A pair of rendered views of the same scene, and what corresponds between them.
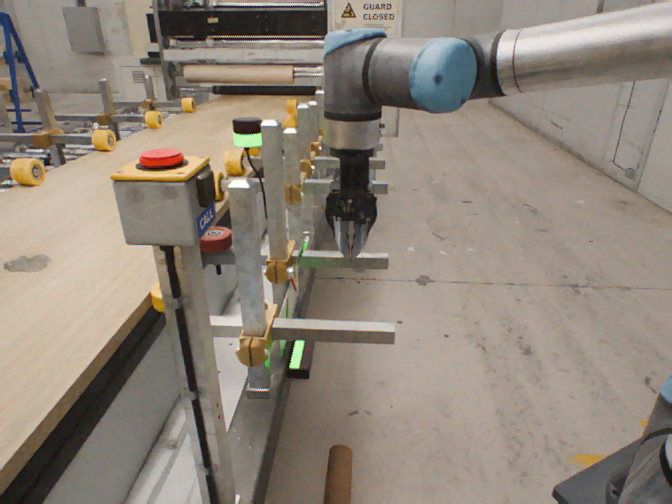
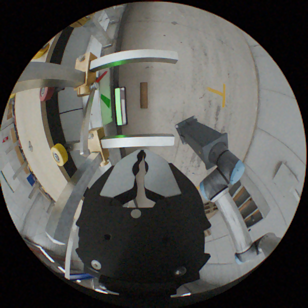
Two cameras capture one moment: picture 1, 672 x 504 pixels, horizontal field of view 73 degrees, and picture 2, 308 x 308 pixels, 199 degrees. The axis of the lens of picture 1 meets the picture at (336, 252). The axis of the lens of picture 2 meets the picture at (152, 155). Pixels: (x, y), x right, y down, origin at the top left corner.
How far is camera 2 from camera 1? 0.85 m
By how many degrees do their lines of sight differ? 96
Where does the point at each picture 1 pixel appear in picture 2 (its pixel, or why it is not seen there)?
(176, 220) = not seen: hidden behind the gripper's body
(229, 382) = (97, 118)
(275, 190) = (24, 84)
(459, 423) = (181, 72)
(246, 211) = (67, 227)
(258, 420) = (116, 154)
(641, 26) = not seen: outside the picture
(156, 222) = not seen: hidden behind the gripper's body
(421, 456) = (168, 81)
